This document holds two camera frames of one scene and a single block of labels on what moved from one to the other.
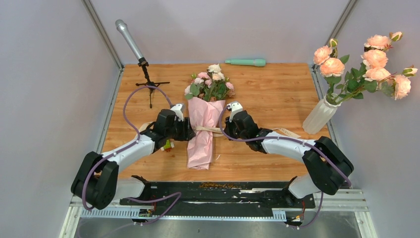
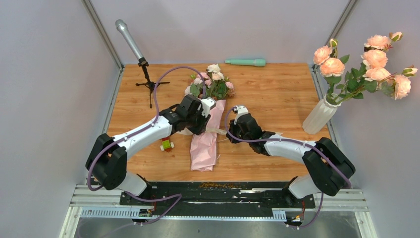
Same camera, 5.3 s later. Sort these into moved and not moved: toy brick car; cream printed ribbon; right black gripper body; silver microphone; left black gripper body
Moved: left black gripper body; cream printed ribbon
Not moved: silver microphone; toy brick car; right black gripper body
